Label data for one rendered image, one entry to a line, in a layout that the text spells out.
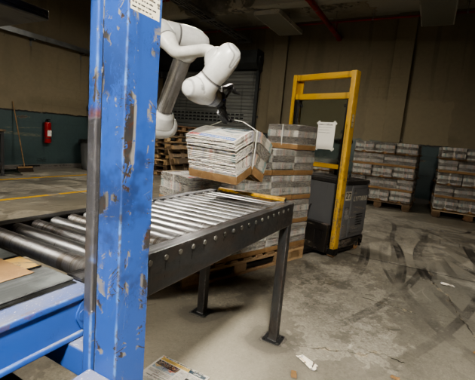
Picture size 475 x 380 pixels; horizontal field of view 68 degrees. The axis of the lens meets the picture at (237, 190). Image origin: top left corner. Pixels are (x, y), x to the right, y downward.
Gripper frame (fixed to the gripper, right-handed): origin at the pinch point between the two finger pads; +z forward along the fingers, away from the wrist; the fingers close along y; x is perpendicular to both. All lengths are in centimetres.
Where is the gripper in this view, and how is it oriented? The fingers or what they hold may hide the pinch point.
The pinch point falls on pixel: (234, 106)
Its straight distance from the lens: 187.3
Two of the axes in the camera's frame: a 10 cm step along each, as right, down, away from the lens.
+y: -1.5, 9.8, 0.9
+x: 8.7, 1.8, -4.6
